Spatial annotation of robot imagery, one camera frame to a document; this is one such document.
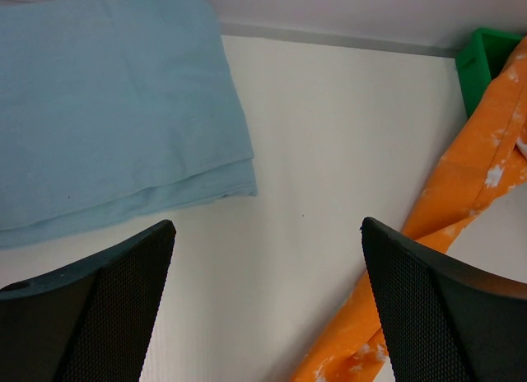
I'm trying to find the green plastic tray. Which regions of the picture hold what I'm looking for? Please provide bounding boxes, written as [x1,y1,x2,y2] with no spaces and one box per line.
[455,27,524,119]

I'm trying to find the orange tie-dye trousers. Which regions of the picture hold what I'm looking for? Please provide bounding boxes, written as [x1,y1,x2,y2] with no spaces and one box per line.
[292,40,526,381]

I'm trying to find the light blue folded trousers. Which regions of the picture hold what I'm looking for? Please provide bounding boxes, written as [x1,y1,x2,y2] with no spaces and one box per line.
[1,0,257,248]

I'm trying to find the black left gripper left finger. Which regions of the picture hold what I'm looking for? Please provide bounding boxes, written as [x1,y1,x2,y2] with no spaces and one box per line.
[1,220,176,381]

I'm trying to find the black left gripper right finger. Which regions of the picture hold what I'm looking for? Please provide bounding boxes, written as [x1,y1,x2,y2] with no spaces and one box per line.
[361,217,526,381]

